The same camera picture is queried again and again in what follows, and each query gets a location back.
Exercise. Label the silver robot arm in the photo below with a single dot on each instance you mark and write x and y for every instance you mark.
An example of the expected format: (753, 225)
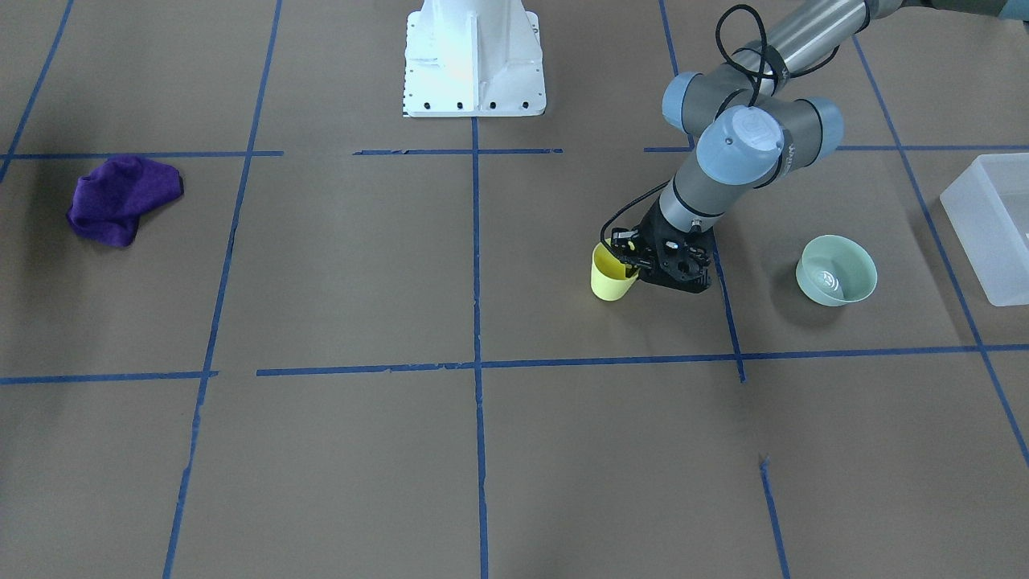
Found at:
(745, 137)

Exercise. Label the translucent white plastic bin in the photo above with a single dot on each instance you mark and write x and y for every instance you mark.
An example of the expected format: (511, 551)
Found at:
(988, 208)

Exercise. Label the yellow plastic cup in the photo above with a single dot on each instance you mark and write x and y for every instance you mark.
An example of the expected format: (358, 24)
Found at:
(605, 276)

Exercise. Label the purple crumpled cloth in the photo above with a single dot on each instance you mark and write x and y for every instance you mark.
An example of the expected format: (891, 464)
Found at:
(108, 204)

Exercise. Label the pale green ceramic bowl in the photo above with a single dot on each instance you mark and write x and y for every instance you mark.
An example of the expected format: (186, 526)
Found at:
(835, 271)

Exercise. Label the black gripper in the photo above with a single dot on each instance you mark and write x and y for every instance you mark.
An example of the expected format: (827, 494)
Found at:
(648, 233)

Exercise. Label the white camera stand base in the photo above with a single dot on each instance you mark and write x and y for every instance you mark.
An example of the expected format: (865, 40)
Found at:
(473, 59)

